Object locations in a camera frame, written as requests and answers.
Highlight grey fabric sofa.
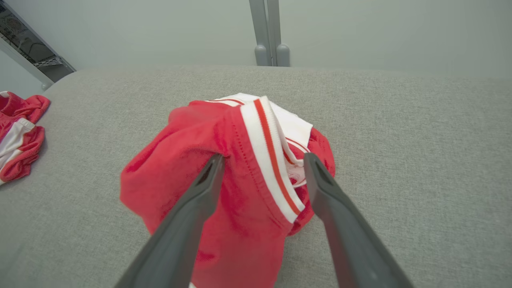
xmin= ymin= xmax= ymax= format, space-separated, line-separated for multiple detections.
xmin=0 ymin=66 xmax=512 ymax=288

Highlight grey metal rack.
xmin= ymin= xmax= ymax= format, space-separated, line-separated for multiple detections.
xmin=0 ymin=0 xmax=76 ymax=90

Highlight red white sports jersey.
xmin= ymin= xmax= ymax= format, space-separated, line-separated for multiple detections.
xmin=120 ymin=93 xmax=336 ymax=288

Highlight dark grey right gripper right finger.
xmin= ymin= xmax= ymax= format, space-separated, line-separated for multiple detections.
xmin=303 ymin=152 xmax=414 ymax=288

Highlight grey metal pole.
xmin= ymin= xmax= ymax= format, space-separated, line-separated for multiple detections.
xmin=249 ymin=0 xmax=290 ymax=67

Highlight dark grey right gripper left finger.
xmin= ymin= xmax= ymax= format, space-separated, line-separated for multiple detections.
xmin=115 ymin=153 xmax=226 ymax=288

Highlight red white sports shorts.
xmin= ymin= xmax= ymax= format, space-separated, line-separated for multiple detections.
xmin=0 ymin=91 xmax=51 ymax=185

